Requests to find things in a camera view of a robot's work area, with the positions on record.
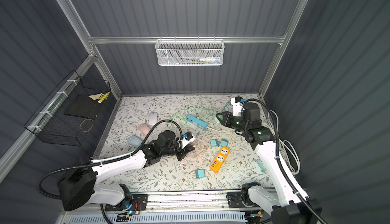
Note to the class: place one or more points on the teal alarm clock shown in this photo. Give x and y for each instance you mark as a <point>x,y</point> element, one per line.
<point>261,166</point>

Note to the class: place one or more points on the teal charger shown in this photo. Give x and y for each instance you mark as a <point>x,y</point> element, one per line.
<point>200,173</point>

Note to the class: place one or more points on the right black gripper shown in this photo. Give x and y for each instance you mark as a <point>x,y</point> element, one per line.
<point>231,121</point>

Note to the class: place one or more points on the light green charger plug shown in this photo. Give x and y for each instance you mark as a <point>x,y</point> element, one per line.
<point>218,119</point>

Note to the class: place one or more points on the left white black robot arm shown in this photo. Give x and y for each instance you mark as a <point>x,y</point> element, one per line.
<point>82,184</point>

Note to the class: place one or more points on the blue-grey charger plug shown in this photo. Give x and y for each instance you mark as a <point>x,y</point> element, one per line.
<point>214,143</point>

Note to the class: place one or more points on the black wire wall basket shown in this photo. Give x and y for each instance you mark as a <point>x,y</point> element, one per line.
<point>69,116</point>

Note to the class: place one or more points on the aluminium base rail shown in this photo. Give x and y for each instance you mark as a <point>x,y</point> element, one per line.
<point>191,201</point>

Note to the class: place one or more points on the white wire mesh basket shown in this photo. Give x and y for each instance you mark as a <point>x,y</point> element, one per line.
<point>197,53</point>

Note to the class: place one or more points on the blue power strip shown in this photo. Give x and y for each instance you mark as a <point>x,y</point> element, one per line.
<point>197,122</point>

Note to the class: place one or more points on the pink wireless mouse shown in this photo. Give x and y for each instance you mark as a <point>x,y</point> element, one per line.
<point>144,128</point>

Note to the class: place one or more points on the teal charger plug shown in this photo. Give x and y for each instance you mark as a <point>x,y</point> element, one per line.
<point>224,143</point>

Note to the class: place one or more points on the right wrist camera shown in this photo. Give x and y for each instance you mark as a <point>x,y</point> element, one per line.
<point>237,103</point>

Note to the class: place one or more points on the orange power strip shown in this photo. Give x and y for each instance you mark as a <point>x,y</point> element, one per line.
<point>219,159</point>

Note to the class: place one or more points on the white wireless mouse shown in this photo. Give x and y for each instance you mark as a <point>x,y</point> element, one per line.
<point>153,119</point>

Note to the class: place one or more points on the black notebook in basket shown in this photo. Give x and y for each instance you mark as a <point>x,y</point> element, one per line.
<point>84,107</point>

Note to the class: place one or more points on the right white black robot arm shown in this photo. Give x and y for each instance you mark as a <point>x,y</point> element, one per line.
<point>253,120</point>

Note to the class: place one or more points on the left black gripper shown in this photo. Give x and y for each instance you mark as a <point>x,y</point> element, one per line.
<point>180,148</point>

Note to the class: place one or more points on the light blue wireless mouse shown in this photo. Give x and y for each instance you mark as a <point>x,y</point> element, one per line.
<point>134,141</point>

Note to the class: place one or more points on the yellow sticky note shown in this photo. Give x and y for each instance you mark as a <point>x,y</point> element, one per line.
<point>96,96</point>

